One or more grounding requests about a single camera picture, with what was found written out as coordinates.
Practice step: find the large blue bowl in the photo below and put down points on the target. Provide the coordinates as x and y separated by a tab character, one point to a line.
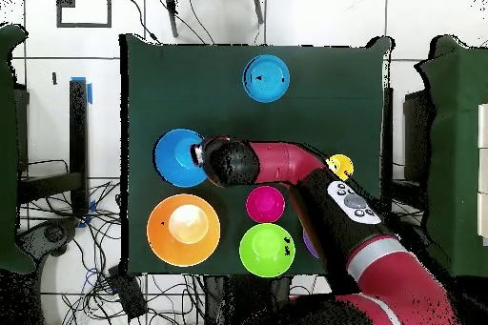
171	161

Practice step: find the shallow blue bowl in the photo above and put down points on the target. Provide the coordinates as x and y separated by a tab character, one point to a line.
267	88

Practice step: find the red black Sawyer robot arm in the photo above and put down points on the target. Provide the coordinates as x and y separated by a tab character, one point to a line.
289	161

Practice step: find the white boxes stack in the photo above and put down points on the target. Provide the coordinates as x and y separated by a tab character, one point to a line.
483	172

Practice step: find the pink red bowl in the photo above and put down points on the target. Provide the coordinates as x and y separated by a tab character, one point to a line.
265	205

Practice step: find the large yellow bowl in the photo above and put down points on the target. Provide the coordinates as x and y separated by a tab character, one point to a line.
160	237

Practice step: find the green bowl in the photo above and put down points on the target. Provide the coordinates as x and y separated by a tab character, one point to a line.
263	250

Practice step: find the black stand bar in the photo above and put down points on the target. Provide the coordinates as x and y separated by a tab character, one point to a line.
79	130

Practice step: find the dark green tablecloth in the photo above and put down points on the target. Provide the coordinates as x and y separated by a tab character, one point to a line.
324	111

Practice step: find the purple bowl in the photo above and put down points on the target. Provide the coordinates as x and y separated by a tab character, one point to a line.
309	245

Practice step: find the yellow cup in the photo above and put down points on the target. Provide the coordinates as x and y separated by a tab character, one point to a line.
343	166

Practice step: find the black power box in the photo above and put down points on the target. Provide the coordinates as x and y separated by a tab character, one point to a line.
127	294

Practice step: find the dark grey chair with knob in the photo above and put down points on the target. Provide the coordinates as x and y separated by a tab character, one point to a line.
55	233

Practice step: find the green cloth side table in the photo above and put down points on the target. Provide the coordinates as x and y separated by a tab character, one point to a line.
457	149
7	149

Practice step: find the black equipment stand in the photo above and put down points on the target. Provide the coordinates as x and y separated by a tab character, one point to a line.
417	138

